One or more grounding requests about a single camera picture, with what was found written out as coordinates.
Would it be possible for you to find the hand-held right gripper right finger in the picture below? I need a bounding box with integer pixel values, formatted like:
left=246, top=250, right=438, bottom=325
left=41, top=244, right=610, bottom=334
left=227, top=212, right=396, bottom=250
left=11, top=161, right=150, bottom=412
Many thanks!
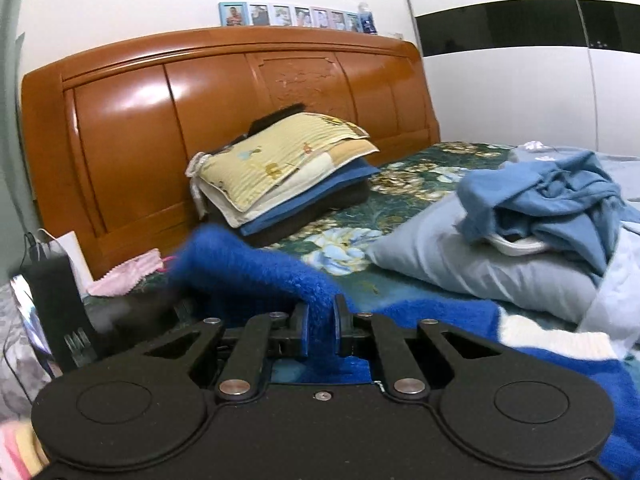
left=333, top=294, right=496, bottom=402

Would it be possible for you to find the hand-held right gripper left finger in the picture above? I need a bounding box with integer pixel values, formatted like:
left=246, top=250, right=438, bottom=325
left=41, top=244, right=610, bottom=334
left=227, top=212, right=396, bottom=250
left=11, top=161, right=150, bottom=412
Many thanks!
left=142, top=302, right=309, bottom=402

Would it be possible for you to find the blue fuzzy sweater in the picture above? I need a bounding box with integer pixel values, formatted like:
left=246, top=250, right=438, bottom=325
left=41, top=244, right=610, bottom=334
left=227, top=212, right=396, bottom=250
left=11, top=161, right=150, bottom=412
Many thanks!
left=172, top=225, right=640, bottom=480

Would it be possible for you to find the pink cloth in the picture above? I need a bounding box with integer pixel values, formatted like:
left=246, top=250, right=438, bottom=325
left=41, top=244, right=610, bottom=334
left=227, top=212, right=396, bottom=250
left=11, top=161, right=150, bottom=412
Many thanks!
left=89, top=249, right=163, bottom=297

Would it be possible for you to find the black smartphone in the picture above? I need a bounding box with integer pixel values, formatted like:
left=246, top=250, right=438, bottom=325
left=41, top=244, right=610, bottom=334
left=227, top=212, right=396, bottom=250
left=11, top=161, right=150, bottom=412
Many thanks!
left=24, top=255, right=98, bottom=376

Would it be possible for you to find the white paper bag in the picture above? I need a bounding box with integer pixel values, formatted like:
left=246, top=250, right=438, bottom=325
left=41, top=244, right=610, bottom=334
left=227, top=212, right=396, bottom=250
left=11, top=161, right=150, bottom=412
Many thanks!
left=37, top=230, right=95, bottom=286

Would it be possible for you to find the dark grey pillow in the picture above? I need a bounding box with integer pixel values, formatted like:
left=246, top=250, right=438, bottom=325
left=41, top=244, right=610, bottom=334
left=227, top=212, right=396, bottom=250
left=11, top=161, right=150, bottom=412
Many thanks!
left=197, top=180, right=372, bottom=248

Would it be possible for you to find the grey-blue pillow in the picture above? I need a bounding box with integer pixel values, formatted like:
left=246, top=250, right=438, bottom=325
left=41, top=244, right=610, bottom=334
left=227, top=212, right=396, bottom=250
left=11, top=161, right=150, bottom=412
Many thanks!
left=367, top=192, right=601, bottom=323

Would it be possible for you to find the grey floral cloth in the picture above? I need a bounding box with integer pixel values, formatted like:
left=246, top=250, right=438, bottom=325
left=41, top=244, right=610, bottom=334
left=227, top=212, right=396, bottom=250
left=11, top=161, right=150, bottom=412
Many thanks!
left=0, top=280, right=56, bottom=421

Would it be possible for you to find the blue folded cloth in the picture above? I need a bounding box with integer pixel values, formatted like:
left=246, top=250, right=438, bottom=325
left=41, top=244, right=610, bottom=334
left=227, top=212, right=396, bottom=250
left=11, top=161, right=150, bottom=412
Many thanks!
left=240, top=160, right=381, bottom=238

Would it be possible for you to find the wooden bed headboard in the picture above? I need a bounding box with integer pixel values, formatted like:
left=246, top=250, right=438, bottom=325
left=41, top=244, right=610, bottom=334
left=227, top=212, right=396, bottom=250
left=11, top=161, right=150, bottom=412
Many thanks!
left=21, top=26, right=442, bottom=281

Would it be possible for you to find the white pillow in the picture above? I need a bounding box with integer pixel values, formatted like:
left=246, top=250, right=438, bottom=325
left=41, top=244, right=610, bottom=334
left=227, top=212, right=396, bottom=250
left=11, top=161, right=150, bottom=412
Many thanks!
left=200, top=140, right=381, bottom=228

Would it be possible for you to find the stack of pillows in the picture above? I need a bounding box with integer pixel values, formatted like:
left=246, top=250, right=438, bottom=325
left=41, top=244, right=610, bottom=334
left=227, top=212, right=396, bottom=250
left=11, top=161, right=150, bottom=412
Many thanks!
left=186, top=112, right=372, bottom=213

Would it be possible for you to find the green floral blanket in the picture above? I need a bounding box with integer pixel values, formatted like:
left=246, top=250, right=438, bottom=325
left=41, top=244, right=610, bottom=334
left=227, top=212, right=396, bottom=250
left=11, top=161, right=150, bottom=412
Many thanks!
left=82, top=141, right=516, bottom=391

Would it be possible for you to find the blue crumpled garment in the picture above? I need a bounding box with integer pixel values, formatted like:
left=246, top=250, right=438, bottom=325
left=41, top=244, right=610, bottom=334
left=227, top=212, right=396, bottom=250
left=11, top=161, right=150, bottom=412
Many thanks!
left=456, top=150, right=631, bottom=288

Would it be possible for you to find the white and black wardrobe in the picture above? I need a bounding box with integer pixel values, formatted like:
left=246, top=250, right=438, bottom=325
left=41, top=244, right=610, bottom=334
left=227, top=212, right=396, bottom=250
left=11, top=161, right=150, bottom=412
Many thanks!
left=397, top=0, right=640, bottom=161

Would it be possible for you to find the blue plastic bottle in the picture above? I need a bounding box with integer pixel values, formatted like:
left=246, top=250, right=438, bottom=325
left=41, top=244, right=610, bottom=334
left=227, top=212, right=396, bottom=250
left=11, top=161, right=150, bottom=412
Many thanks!
left=357, top=2, right=379, bottom=36

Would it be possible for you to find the row of photo frames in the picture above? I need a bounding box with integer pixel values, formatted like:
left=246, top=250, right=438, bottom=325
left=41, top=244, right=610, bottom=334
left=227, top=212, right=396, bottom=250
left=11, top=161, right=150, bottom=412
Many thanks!
left=218, top=1, right=362, bottom=32

